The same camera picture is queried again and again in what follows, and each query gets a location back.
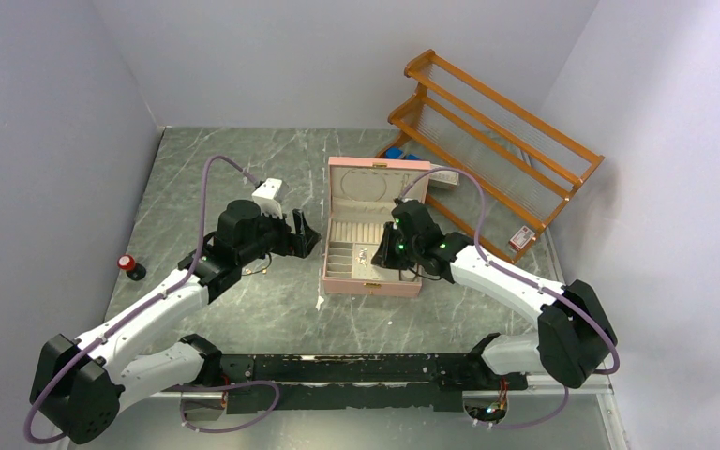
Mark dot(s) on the white flat carton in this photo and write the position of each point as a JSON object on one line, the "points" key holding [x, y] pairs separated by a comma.
{"points": [[442, 178]]}

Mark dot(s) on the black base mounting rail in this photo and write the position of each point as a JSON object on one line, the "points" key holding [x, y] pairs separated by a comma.
{"points": [[296, 382]]}

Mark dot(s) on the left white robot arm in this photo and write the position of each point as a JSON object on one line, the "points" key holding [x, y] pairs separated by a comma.
{"points": [[81, 384]]}

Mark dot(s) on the crystal drop earring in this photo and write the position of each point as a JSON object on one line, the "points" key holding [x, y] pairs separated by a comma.
{"points": [[361, 256]]}

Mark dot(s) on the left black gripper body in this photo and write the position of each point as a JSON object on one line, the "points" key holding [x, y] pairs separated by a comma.
{"points": [[272, 236]]}

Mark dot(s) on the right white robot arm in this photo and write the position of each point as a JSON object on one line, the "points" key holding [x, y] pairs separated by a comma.
{"points": [[572, 335]]}

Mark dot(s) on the pink jewelry box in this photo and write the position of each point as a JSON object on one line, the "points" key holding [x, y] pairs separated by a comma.
{"points": [[362, 193]]}

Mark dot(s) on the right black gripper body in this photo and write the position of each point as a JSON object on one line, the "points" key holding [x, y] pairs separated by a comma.
{"points": [[397, 252]]}

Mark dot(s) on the red emergency stop button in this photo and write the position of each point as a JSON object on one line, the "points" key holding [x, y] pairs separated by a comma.
{"points": [[133, 270]]}

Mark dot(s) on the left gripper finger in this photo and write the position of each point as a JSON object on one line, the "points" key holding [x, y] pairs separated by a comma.
{"points": [[301, 244], [301, 226]]}

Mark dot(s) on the orange wooden rack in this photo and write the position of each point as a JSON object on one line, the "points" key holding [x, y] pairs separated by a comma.
{"points": [[528, 169]]}

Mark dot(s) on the thin silver bangle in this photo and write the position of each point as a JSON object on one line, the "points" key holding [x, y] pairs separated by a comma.
{"points": [[261, 269]]}

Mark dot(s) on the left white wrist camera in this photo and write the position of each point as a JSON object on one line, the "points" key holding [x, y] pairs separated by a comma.
{"points": [[269, 196]]}

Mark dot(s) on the small red white box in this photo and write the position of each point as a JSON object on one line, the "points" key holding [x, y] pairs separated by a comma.
{"points": [[521, 238]]}

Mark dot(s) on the blue box left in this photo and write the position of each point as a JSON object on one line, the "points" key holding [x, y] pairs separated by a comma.
{"points": [[394, 153]]}

